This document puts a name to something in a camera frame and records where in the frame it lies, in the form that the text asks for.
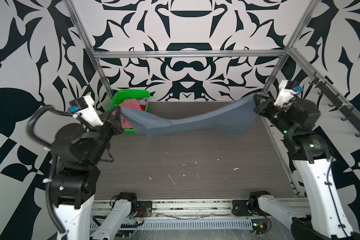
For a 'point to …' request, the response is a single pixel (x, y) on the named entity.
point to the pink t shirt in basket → (130, 103)
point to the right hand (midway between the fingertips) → (257, 93)
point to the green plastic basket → (120, 95)
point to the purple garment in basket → (143, 101)
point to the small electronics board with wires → (259, 225)
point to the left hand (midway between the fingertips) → (117, 103)
